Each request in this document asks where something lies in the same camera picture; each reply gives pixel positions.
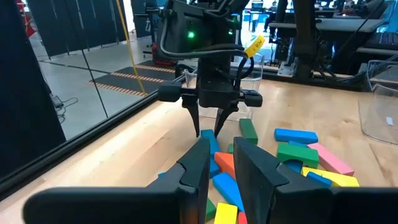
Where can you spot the black keyboard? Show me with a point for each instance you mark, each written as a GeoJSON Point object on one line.
{"type": "Point", "coordinates": [385, 40]}

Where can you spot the black room divider panels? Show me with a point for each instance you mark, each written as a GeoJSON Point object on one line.
{"type": "Point", "coordinates": [77, 21]}

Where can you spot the orange triangular wooden block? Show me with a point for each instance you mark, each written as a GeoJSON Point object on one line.
{"type": "Point", "coordinates": [224, 161]}

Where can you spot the black partition screen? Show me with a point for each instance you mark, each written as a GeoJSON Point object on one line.
{"type": "Point", "coordinates": [25, 93]}

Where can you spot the clear plastic bin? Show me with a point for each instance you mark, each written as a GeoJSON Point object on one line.
{"type": "Point", "coordinates": [255, 74]}
{"type": "Point", "coordinates": [379, 118]}

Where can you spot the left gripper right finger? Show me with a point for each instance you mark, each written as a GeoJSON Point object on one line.
{"type": "Point", "coordinates": [295, 202]}

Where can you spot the black mat orange stripes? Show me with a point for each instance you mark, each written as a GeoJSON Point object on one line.
{"type": "Point", "coordinates": [124, 82]}
{"type": "Point", "coordinates": [146, 72]}

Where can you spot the pink long wooden block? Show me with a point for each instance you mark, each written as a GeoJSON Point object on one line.
{"type": "Point", "coordinates": [331, 160]}

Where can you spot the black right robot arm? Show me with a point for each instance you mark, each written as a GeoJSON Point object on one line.
{"type": "Point", "coordinates": [199, 25]}

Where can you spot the yellow long wooden block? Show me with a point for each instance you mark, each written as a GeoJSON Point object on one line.
{"type": "Point", "coordinates": [225, 214]}
{"type": "Point", "coordinates": [342, 179]}

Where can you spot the red arch wooden block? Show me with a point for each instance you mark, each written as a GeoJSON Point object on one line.
{"type": "Point", "coordinates": [242, 218]}

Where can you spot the grey desk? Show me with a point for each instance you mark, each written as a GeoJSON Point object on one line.
{"type": "Point", "coordinates": [342, 25]}

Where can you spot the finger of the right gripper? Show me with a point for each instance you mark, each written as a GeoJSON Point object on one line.
{"type": "Point", "coordinates": [193, 113]}
{"type": "Point", "coordinates": [224, 119]}

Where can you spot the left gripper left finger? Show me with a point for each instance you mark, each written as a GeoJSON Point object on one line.
{"type": "Point", "coordinates": [140, 205]}

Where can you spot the red object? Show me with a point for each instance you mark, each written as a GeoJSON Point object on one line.
{"type": "Point", "coordinates": [26, 21]}

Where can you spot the blue short wooden block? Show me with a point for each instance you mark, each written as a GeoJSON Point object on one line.
{"type": "Point", "coordinates": [161, 175]}

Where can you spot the blue long wooden block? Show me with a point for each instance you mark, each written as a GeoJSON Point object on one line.
{"type": "Point", "coordinates": [295, 136]}
{"type": "Point", "coordinates": [228, 189]}
{"type": "Point", "coordinates": [209, 138]}
{"type": "Point", "coordinates": [214, 168]}

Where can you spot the person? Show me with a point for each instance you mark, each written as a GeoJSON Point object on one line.
{"type": "Point", "coordinates": [271, 15]}

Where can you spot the white frame bracket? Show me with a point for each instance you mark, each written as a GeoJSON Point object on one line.
{"type": "Point", "coordinates": [286, 69]}

